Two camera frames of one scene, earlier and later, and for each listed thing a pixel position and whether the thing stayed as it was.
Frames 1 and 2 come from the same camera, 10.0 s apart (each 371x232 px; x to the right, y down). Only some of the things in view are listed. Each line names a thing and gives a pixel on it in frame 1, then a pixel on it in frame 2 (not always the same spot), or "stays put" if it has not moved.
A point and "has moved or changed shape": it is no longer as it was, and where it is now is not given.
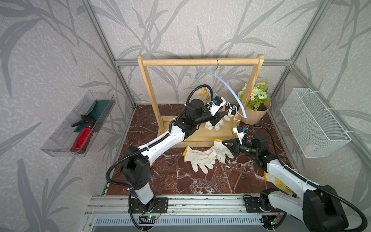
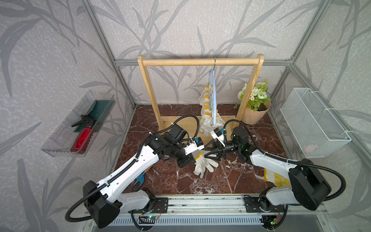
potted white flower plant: x=258 y=104 stays put
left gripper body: x=213 y=120 to x=178 y=152
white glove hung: x=205 y=159 has moved or changed shape
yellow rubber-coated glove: x=269 y=178 stays put
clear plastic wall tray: x=76 y=134 stays put
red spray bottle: x=83 y=137 stays put
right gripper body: x=238 y=149 to x=232 y=147
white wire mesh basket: x=315 y=130 stays put
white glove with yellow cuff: x=219 y=152 has moved or changed shape
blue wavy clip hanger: x=232 y=107 to x=212 y=80
